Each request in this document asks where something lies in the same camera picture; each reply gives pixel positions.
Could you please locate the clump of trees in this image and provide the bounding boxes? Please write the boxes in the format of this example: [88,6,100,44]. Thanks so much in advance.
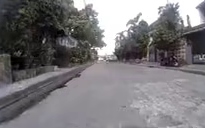
[113,2,193,63]

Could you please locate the pale sign board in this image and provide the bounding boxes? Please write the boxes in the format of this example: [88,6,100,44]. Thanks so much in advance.
[55,35,79,49]

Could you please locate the raised concrete sidewalk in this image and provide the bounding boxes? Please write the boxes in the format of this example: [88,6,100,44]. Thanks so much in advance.
[0,61,95,125]

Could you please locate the low stone wall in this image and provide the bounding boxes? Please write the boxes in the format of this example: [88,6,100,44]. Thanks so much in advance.
[0,53,59,85]

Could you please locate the grey asphalt road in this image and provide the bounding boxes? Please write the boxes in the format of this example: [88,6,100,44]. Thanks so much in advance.
[0,60,205,128]

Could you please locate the building with dark canopy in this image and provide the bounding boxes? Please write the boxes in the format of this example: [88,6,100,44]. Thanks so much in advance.
[181,0,205,66]

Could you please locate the pale concrete sidewalk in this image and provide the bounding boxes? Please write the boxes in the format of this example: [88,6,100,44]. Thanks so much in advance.
[136,61,205,77]

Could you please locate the dense green trees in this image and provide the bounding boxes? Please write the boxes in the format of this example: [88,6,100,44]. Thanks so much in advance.
[0,0,107,69]

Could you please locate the parked motorcycle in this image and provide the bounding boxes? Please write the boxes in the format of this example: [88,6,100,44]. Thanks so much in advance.
[159,55,180,68]

